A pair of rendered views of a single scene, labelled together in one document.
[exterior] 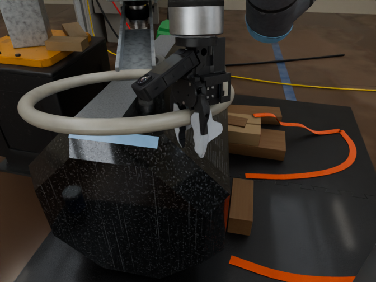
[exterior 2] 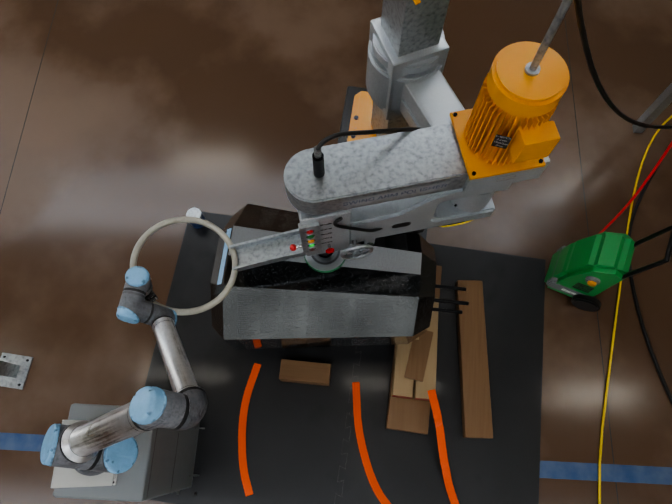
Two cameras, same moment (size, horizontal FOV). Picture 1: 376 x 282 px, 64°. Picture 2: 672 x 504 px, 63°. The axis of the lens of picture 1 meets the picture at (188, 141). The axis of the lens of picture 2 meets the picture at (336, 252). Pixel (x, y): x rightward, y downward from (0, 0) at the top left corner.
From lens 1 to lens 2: 2.57 m
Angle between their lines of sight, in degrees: 55
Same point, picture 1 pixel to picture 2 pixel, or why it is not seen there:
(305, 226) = (294, 433)
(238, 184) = (321, 368)
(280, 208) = (313, 412)
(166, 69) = not seen: hidden behind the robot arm
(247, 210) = (290, 375)
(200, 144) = not seen: hidden behind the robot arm
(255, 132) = (396, 389)
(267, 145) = (393, 407)
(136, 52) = (266, 251)
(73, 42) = not seen: hidden behind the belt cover
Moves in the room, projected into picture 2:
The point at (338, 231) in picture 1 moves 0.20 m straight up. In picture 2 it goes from (289, 463) to (286, 464)
